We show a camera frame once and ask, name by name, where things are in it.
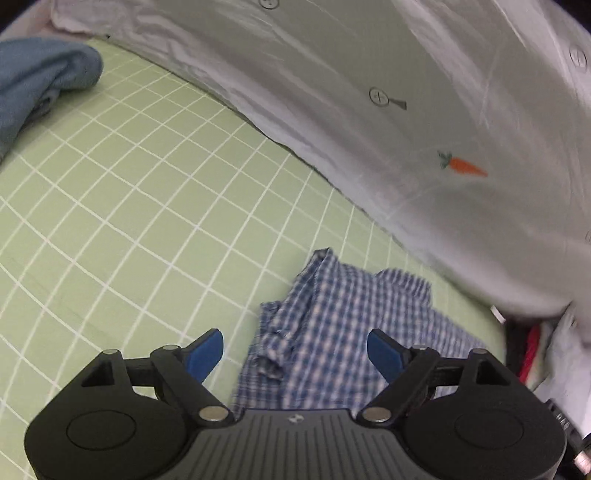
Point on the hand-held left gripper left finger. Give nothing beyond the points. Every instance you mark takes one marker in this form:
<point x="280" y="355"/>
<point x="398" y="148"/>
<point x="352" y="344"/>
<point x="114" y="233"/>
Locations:
<point x="205" y="353"/>

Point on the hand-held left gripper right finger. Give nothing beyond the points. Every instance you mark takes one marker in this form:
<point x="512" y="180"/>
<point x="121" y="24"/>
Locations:
<point x="383" y="353"/>

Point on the blue plaid shirt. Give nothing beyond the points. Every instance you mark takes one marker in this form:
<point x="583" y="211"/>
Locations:
<point x="332" y="314"/>

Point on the red cloth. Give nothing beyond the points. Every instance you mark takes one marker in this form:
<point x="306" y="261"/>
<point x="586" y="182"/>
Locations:
<point x="531" y="350"/>

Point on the green grid bed sheet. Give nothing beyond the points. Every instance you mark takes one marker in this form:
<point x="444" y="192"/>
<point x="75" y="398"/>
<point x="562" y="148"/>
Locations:
<point x="138" y="207"/>

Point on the white cloth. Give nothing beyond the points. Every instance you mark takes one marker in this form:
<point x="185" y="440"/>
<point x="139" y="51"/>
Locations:
<point x="561" y="364"/>

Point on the dark object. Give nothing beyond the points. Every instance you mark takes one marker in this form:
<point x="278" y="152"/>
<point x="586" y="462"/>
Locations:
<point x="570" y="438"/>

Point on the white carrot print sheet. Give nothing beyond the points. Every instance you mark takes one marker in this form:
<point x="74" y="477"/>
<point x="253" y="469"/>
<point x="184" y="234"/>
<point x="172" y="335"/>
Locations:
<point x="369" y="46"/>

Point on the blue denim jeans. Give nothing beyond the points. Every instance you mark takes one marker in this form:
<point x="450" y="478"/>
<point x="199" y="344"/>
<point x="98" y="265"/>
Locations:
<point x="41" y="69"/>

